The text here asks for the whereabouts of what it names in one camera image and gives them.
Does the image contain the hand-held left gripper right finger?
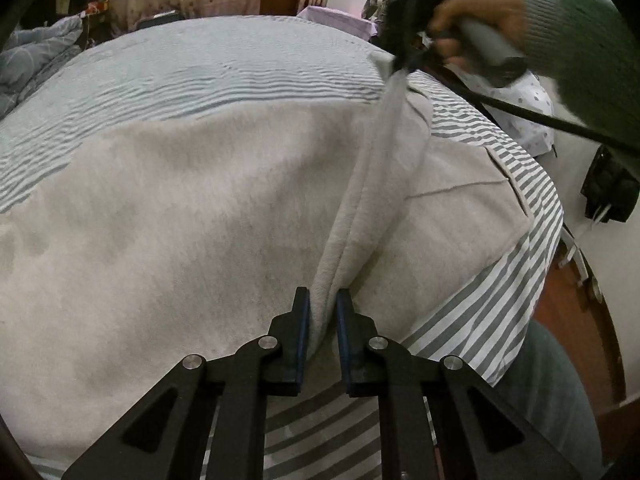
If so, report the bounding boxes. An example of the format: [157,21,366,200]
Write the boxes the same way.
[336,288,583,480]

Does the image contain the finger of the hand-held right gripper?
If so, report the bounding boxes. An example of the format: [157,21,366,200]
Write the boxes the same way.
[390,44,428,78]

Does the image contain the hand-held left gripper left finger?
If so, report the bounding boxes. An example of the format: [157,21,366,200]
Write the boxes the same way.
[60,287,312,480]

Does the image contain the person's right forearm green sleeve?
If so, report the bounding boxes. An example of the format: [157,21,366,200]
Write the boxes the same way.
[520,0,640,146]

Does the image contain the person's right hand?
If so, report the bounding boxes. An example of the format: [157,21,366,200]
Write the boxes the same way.
[429,0,528,68]

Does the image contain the purple cloth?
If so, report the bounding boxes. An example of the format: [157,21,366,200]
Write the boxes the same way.
[297,6,373,38]

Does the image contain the white dotted bag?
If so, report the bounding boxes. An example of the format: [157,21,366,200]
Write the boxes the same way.
[460,67,556,156]

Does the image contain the grey white striped bed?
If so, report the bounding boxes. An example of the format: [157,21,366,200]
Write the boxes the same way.
[0,15,566,480]

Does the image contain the person's legs in grey trousers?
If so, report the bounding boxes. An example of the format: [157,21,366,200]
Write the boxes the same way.
[495,320,603,480]

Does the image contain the folded grey quilt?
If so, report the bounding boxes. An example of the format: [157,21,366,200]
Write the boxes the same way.
[0,15,83,116]

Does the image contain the black wall device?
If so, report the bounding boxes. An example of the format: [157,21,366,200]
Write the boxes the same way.
[580,147,633,223]

